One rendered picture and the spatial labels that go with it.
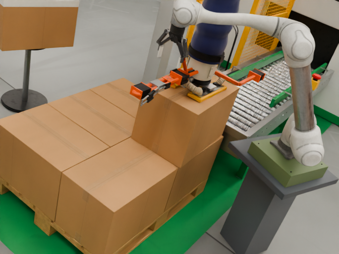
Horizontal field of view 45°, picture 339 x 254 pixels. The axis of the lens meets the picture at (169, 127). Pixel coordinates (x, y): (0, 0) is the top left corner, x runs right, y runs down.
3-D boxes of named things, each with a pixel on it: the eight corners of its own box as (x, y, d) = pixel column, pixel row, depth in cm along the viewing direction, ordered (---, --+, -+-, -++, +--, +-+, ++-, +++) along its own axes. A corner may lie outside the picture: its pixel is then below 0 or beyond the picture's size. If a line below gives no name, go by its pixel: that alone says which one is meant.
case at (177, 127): (177, 110, 319) (191, 63, 298) (222, 134, 305) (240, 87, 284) (130, 138, 272) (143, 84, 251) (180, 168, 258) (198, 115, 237)
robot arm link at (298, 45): (318, 147, 238) (329, 170, 220) (289, 151, 241) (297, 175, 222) (308, 18, 201) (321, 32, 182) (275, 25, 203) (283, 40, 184)
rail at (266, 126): (323, 83, 488) (330, 69, 478) (327, 85, 486) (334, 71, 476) (234, 153, 313) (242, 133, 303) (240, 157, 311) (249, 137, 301)
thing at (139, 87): (139, 89, 222) (141, 81, 220) (150, 96, 219) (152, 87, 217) (129, 93, 216) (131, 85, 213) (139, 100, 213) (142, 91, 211)
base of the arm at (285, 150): (314, 156, 252) (318, 149, 249) (287, 160, 241) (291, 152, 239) (294, 139, 265) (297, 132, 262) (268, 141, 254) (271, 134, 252)
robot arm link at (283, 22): (277, 11, 212) (282, 18, 200) (311, 20, 213) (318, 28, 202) (268, 35, 218) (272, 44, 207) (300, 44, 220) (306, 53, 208)
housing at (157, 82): (155, 85, 232) (156, 78, 230) (164, 90, 229) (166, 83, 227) (147, 88, 227) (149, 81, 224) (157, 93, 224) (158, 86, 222)
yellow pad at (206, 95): (214, 82, 279) (216, 76, 277) (226, 89, 275) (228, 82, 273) (186, 95, 254) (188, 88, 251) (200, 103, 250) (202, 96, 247)
